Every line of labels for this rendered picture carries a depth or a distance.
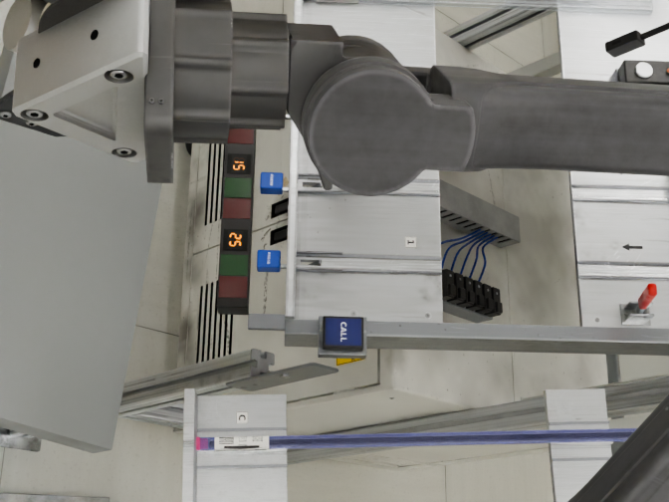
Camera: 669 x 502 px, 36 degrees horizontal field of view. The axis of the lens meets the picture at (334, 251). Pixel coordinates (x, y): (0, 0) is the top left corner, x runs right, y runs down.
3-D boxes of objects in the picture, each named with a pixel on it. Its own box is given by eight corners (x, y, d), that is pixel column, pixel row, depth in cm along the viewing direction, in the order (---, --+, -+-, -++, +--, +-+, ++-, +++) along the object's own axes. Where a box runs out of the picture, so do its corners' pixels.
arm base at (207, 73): (149, -62, 58) (143, 128, 55) (289, -53, 60) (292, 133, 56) (152, 17, 67) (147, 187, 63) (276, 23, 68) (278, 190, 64)
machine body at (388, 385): (151, 435, 195) (392, 387, 155) (175, 113, 220) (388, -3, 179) (378, 473, 239) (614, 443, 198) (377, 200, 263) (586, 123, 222)
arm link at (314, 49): (258, 21, 64) (264, 38, 59) (417, 29, 65) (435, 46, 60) (252, 160, 67) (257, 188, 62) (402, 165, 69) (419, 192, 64)
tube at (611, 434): (196, 451, 113) (196, 450, 112) (197, 438, 113) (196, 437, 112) (641, 441, 116) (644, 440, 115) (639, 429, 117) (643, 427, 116)
